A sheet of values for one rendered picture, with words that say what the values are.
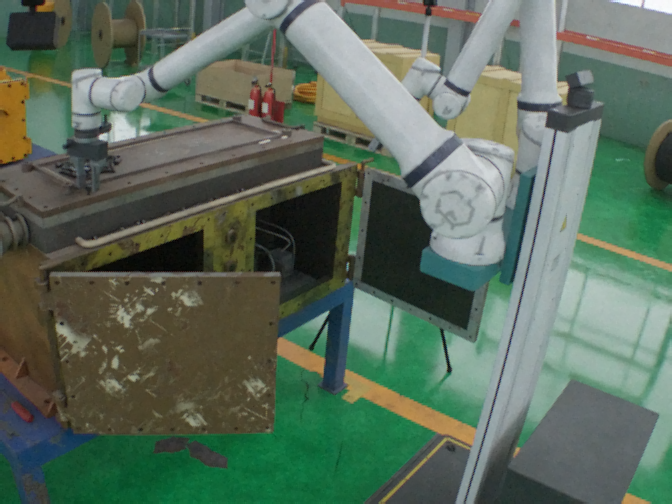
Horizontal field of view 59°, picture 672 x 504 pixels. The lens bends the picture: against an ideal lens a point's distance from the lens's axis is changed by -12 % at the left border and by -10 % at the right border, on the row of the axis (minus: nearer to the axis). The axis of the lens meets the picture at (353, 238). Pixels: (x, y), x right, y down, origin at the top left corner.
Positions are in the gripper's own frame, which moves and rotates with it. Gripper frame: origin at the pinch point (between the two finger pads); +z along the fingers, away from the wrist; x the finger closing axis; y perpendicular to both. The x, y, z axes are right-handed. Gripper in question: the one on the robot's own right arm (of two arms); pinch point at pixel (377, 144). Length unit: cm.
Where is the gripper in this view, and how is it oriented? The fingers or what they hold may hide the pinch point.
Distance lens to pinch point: 224.4
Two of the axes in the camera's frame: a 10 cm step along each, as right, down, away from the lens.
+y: 7.6, 6.2, -2.2
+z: -5.0, 7.6, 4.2
